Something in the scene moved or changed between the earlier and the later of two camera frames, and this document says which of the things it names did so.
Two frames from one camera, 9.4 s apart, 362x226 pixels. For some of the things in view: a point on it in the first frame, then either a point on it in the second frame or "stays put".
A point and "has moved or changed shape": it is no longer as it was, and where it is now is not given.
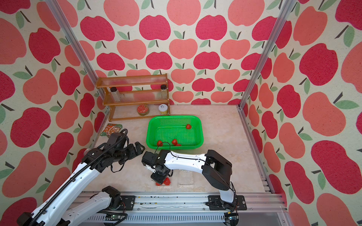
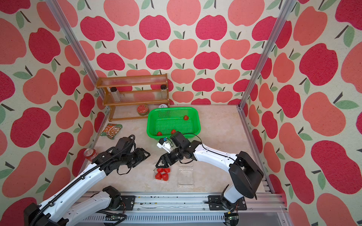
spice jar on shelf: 163,89 stays put
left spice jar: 115,93 stays put
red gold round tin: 143,109 stays put
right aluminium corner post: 286,7 stays put
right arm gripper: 157,178 -> 169,160
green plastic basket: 175,132 has moved or changed shape
